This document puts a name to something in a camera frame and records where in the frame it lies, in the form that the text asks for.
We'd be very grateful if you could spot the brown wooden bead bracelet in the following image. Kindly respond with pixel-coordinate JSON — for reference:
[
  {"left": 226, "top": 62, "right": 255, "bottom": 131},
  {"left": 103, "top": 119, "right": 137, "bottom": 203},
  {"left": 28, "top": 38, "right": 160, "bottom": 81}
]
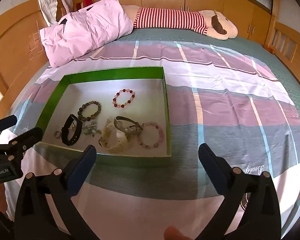
[{"left": 77, "top": 100, "right": 102, "bottom": 122}]

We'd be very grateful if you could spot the red white bead bracelet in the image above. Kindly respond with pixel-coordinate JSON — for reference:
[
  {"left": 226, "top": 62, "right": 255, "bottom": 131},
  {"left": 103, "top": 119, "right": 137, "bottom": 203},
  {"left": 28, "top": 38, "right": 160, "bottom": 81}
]
[{"left": 112, "top": 88, "right": 136, "bottom": 109}]

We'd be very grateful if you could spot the silver charm jewelry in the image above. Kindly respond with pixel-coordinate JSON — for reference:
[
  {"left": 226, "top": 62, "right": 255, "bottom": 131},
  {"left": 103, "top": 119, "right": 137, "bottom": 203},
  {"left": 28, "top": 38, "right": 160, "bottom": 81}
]
[{"left": 82, "top": 121, "right": 101, "bottom": 137}]

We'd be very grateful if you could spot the person's left hand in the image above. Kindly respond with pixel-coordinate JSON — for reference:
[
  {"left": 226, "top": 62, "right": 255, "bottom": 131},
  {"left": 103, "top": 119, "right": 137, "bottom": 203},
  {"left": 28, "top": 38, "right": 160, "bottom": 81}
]
[{"left": 0, "top": 184, "right": 7, "bottom": 215}]

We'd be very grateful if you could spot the person's right hand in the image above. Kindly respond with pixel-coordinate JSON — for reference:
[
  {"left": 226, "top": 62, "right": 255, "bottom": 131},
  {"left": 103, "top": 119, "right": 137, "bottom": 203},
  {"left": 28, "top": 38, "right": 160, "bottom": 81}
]
[{"left": 164, "top": 226, "right": 191, "bottom": 240}]

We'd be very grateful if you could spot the black wristwatch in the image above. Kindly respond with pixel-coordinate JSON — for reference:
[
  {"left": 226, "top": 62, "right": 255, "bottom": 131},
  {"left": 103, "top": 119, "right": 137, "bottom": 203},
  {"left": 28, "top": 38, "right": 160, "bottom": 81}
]
[{"left": 61, "top": 114, "right": 82, "bottom": 146}]

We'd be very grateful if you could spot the green cardboard box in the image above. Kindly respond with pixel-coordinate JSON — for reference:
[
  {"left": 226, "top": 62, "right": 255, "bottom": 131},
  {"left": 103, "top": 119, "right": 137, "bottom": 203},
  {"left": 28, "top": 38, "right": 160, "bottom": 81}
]
[{"left": 36, "top": 67, "right": 172, "bottom": 167}]

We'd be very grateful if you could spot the brown leather bangle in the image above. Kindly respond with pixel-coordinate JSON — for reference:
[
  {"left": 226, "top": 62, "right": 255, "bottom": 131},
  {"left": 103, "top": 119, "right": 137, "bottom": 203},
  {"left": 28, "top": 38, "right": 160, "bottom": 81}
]
[{"left": 114, "top": 116, "right": 143, "bottom": 135}]

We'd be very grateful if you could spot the striped bed sheet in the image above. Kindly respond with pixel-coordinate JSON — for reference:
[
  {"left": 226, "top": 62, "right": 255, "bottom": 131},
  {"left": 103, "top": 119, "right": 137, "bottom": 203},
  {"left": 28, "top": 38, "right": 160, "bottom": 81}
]
[{"left": 0, "top": 29, "right": 300, "bottom": 239}]

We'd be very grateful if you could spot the pink pillow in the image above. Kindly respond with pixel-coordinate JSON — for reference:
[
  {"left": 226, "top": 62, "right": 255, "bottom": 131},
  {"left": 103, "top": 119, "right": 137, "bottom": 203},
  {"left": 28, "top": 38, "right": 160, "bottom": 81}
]
[{"left": 39, "top": 0, "right": 133, "bottom": 67}]

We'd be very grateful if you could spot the striped plush dog toy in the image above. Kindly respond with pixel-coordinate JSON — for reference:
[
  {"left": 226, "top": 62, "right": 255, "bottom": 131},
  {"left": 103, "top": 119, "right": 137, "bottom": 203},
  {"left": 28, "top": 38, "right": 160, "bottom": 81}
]
[{"left": 123, "top": 5, "right": 238, "bottom": 40}]

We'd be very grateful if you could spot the pink bead bracelet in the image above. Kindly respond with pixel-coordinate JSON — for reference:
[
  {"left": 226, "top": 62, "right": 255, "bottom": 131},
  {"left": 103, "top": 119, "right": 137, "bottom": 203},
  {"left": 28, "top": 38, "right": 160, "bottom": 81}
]
[{"left": 137, "top": 121, "right": 165, "bottom": 150}]

